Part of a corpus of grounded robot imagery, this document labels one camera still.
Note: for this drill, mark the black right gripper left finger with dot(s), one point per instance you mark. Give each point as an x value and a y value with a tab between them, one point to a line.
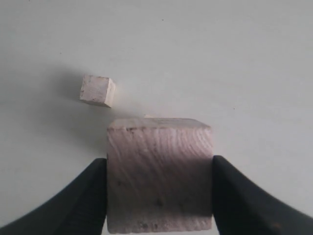
79	209

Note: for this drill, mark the small wooden cube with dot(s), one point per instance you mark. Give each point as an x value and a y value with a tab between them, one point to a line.
97	90

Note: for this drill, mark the medium wooden cube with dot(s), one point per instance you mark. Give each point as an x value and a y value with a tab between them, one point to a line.
159	175

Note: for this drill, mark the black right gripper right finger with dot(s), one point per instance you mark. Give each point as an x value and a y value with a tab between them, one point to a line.
240	207

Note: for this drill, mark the large wooden cube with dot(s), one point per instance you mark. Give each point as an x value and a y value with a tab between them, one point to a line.
148	116

